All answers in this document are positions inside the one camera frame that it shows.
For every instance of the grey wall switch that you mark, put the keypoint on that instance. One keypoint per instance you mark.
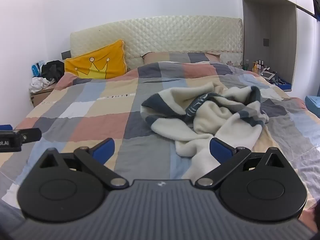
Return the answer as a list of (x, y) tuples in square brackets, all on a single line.
[(266, 42)]

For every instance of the blue tray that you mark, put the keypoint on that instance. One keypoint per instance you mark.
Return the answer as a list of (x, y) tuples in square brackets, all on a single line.
[(283, 83)]

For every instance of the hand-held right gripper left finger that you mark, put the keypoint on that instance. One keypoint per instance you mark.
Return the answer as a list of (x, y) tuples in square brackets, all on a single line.
[(103, 148)]

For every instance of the black cloth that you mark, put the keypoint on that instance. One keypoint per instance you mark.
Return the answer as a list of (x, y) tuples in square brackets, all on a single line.
[(52, 70)]

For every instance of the blue plastic bag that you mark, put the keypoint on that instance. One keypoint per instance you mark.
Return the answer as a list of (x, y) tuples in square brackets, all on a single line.
[(36, 68)]

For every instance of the blue box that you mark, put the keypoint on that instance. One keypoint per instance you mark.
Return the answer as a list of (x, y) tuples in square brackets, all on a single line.
[(313, 105)]

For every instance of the pink pillow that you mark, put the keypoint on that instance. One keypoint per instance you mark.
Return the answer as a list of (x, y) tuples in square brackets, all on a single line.
[(175, 56)]

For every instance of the patchwork checked quilt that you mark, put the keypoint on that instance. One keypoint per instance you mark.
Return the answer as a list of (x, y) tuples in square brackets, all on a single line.
[(95, 110)]

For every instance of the grey wall socket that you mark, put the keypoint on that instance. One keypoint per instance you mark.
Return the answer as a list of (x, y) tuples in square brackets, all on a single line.
[(66, 54)]

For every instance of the yellow crown print pillow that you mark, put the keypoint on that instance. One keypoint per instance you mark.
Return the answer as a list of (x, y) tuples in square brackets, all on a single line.
[(100, 60)]

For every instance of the grey built-in cabinet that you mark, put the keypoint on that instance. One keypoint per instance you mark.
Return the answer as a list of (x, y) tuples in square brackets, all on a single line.
[(272, 17)]

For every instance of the cream and blue striped sweater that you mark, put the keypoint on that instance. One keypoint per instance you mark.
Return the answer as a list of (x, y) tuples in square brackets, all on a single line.
[(220, 115)]

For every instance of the white tablet device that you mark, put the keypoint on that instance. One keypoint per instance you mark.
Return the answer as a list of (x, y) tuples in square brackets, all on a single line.
[(267, 75)]

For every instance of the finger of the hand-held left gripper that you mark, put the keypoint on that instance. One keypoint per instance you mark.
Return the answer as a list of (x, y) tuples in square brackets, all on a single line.
[(31, 133), (5, 127)]

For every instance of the cream quilted headboard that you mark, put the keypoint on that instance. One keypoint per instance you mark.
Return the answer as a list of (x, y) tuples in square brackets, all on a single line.
[(175, 35)]

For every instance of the row of cosmetic bottles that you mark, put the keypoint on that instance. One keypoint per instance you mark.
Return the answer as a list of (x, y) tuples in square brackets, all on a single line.
[(258, 67)]

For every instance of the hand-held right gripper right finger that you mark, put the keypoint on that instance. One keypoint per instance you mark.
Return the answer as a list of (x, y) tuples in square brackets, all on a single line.
[(220, 150)]

